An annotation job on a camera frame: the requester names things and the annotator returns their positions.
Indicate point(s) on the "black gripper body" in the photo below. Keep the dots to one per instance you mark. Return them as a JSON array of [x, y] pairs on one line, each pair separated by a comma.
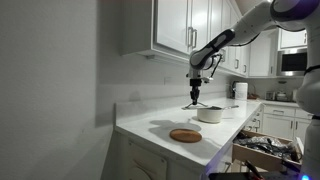
[[195, 86]]

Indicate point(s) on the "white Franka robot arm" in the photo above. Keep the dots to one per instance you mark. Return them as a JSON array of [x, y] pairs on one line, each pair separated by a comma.
[[246, 25]]

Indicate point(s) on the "brown round pot mat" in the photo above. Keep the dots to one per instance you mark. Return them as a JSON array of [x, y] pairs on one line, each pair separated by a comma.
[[185, 135]]

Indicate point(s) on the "white paper towel roll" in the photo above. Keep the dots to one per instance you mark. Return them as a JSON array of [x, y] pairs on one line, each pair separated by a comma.
[[241, 91]]

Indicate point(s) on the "white upper cabinet door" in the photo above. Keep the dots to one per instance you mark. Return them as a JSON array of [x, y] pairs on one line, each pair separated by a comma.
[[201, 20], [228, 55], [171, 23], [216, 16]]

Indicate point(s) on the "small metal countertop appliance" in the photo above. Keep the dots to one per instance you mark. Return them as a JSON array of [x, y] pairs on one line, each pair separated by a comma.
[[281, 96], [270, 96]]

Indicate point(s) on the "white tall cabinet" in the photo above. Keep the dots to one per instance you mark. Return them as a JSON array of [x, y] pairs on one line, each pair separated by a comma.
[[263, 56]]

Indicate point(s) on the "shiny metal cookware pile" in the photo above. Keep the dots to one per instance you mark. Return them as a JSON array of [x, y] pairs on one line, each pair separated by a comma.
[[263, 145]]

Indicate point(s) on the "open wooden drawer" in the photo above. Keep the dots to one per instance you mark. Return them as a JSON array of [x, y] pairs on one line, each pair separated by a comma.
[[256, 156]]

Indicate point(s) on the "white base cabinet unit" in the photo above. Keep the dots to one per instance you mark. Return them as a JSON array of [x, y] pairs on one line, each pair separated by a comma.
[[280, 125]]

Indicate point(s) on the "built-in microwave oven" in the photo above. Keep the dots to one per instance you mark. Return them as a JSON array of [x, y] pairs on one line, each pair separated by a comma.
[[292, 61]]

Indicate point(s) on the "white small upper cabinet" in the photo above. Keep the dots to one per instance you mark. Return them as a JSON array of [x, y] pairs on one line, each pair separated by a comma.
[[292, 38]]

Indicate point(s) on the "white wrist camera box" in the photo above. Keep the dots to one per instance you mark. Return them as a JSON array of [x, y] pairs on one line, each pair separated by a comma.
[[206, 80]]

